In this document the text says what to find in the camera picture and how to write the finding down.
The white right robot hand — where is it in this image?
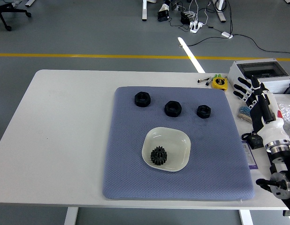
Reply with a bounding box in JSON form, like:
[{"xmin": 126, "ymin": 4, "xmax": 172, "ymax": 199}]
[{"xmin": 232, "ymin": 74, "xmax": 290, "ymax": 146}]

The large black gear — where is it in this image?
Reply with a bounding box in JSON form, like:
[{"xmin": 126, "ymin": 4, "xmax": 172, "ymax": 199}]
[{"xmin": 150, "ymin": 150, "xmax": 168, "ymax": 166}]

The flat white box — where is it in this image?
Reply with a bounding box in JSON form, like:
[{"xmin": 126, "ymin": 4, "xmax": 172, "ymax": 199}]
[{"xmin": 273, "ymin": 93, "xmax": 290, "ymax": 105}]

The small black hex nut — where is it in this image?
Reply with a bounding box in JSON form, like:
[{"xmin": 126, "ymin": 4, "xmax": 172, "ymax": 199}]
[{"xmin": 196, "ymin": 105, "xmax": 212, "ymax": 119}]

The large black hex nut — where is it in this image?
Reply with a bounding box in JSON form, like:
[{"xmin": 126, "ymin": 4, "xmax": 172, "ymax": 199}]
[
  {"xmin": 164, "ymin": 100, "xmax": 183, "ymax": 117},
  {"xmin": 134, "ymin": 91, "xmax": 151, "ymax": 108}
]

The black charger box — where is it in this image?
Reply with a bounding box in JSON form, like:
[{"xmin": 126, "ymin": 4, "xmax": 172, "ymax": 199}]
[{"xmin": 180, "ymin": 11, "xmax": 191, "ymax": 24}]

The crinkled clear plastic bag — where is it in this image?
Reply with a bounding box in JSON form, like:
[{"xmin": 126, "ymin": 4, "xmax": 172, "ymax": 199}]
[{"xmin": 277, "ymin": 102, "xmax": 290, "ymax": 138}]

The small black device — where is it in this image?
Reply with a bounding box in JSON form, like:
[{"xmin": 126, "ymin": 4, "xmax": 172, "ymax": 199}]
[{"xmin": 241, "ymin": 133, "xmax": 264, "ymax": 150}]

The blue resistor strip bundle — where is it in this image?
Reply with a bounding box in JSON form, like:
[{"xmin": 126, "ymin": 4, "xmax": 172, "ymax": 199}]
[{"xmin": 237, "ymin": 105, "xmax": 252, "ymax": 123}]

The purple-edged label card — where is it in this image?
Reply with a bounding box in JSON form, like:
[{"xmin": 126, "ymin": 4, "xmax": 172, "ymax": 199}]
[{"xmin": 241, "ymin": 140, "xmax": 259, "ymax": 170}]

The yellow tape measure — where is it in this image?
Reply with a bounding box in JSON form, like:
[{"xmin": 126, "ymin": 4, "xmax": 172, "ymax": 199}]
[{"xmin": 211, "ymin": 77, "xmax": 228, "ymax": 91}]

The white table leg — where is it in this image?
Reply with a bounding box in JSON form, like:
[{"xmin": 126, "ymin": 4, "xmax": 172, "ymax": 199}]
[
  {"xmin": 238, "ymin": 209, "xmax": 253, "ymax": 225},
  {"xmin": 64, "ymin": 207, "xmax": 79, "ymax": 225}
]

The white square dish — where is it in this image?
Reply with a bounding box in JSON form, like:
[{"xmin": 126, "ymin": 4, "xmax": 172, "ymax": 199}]
[{"xmin": 142, "ymin": 126, "xmax": 191, "ymax": 172}]

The blue-grey textured mat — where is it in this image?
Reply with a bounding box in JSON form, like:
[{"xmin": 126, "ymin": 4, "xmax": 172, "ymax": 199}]
[{"xmin": 102, "ymin": 86, "xmax": 255, "ymax": 201}]

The white desk leg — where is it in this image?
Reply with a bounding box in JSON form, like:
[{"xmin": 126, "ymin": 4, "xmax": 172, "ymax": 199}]
[
  {"xmin": 212, "ymin": 0, "xmax": 227, "ymax": 23},
  {"xmin": 142, "ymin": 0, "xmax": 148, "ymax": 22}
]

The white power strip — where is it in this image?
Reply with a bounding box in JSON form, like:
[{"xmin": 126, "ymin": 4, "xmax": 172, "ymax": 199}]
[{"xmin": 189, "ymin": 21, "xmax": 204, "ymax": 34}]

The black power adapter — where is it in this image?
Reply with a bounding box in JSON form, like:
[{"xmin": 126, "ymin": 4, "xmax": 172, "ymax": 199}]
[{"xmin": 157, "ymin": 10, "xmax": 170, "ymax": 22}]

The black office chair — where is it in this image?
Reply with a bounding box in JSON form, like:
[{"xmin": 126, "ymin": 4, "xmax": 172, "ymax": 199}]
[{"xmin": 0, "ymin": 0, "xmax": 32, "ymax": 31}]

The white electrical enclosure box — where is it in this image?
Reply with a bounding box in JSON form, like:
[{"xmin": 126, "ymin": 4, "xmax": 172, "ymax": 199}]
[{"xmin": 228, "ymin": 60, "xmax": 290, "ymax": 96}]

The long black floor cable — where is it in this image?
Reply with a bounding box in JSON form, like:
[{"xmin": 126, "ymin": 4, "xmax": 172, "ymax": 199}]
[{"xmin": 182, "ymin": 33, "xmax": 290, "ymax": 56}]

